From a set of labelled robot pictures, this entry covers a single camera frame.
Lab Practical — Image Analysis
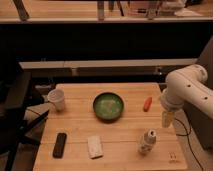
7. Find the white plastic bottle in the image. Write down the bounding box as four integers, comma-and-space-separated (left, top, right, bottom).
139, 129, 157, 155

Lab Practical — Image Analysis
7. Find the white paper cup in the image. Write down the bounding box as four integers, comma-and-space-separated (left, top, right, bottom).
47, 89, 65, 111

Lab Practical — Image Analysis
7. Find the dark chair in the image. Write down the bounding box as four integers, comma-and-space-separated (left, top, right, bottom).
0, 64, 49, 171

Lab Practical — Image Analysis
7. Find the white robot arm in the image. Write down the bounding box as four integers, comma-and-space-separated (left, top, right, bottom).
160, 64, 213, 128

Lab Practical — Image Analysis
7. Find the black cable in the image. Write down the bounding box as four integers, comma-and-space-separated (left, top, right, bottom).
174, 117, 204, 171

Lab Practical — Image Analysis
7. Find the black remote control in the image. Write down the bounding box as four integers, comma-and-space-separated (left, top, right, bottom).
53, 133, 67, 158

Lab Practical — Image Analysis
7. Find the green bowl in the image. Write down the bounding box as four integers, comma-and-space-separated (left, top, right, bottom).
93, 92, 124, 121

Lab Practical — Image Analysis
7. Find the orange carrot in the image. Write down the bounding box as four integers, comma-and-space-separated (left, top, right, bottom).
143, 97, 152, 112

